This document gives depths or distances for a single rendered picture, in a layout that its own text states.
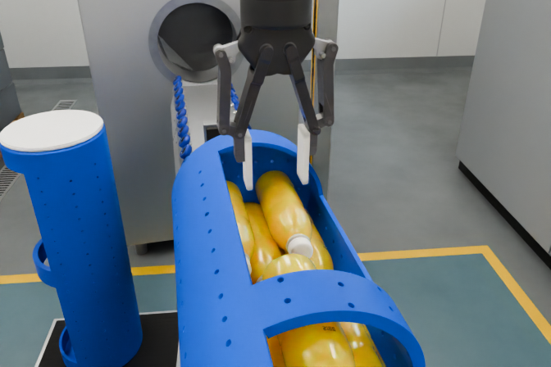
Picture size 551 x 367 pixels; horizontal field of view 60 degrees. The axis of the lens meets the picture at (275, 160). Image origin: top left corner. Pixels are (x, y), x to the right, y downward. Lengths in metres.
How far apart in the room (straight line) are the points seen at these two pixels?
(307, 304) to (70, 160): 1.01
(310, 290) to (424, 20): 5.11
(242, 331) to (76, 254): 1.10
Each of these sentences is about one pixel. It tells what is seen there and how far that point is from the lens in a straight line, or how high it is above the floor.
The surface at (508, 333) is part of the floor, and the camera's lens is 2.38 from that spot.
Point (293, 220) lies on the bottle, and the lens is 0.79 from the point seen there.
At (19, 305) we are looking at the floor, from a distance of 2.55.
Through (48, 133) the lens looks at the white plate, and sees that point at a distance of 1.49.
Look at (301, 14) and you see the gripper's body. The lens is 0.50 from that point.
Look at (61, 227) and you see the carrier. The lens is 1.52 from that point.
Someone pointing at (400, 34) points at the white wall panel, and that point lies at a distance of 5.49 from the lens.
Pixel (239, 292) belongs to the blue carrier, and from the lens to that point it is 0.55.
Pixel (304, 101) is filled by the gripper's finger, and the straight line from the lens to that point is 0.55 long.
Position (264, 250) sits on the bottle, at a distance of 0.79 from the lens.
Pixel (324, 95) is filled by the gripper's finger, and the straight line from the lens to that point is 0.55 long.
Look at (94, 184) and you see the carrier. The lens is 1.48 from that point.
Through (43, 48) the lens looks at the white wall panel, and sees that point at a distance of 5.51.
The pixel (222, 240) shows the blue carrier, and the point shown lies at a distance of 0.63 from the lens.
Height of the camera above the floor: 1.59
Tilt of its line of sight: 28 degrees down
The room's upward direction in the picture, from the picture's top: straight up
